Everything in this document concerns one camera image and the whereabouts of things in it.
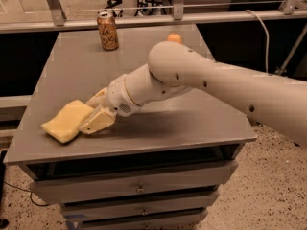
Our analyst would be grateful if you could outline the black floor cable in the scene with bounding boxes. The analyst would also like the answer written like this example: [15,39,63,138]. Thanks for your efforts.
[3,180,50,208]

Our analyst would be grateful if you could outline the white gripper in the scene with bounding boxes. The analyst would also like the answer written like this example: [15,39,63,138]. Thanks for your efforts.
[79,74,140,134]

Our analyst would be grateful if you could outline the orange soda can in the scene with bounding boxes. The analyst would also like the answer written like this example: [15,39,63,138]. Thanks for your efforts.
[97,11,119,51]

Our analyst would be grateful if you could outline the yellow sponge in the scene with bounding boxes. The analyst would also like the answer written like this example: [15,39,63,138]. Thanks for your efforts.
[41,100,94,144]

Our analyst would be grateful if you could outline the white cable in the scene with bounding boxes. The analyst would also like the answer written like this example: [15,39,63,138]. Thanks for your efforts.
[245,9,270,75]

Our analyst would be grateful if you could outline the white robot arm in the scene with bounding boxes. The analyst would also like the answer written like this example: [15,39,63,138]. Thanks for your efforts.
[79,41,307,147]

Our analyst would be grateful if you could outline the metal railing frame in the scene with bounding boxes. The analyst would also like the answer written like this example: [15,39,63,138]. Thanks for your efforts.
[0,0,307,34]

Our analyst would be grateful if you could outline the orange fruit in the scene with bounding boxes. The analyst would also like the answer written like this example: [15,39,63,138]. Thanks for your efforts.
[167,33,182,43]

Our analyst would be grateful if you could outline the grey drawer cabinet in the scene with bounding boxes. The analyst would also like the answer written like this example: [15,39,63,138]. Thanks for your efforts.
[5,27,255,230]

